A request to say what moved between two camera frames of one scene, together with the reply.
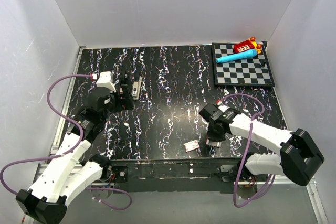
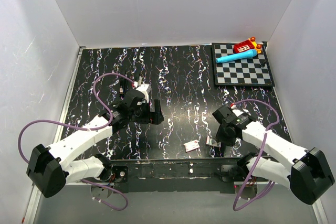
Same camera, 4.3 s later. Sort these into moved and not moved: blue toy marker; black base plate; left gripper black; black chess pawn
Moved: left gripper black
Not moved: black base plate; black chess pawn; blue toy marker
